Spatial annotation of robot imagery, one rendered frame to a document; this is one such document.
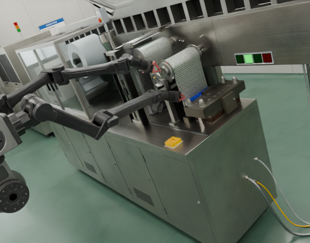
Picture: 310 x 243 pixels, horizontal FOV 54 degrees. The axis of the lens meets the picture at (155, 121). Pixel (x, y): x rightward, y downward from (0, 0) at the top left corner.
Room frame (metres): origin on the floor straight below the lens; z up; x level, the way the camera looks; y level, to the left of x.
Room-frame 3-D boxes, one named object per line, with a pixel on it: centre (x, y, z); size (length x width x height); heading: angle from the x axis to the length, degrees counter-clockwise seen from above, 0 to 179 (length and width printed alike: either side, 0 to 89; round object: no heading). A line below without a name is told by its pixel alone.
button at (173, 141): (1.57, -0.06, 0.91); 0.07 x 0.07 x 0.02; 32
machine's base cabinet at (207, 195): (2.66, 0.28, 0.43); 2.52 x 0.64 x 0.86; 32
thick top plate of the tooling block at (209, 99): (1.76, -0.40, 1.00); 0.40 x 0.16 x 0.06; 122
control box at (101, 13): (2.31, 0.09, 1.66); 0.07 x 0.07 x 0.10; 26
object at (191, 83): (1.84, -0.30, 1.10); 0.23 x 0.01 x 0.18; 122
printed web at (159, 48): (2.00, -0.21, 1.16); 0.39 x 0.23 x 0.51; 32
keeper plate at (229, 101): (1.69, -0.46, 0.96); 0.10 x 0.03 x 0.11; 122
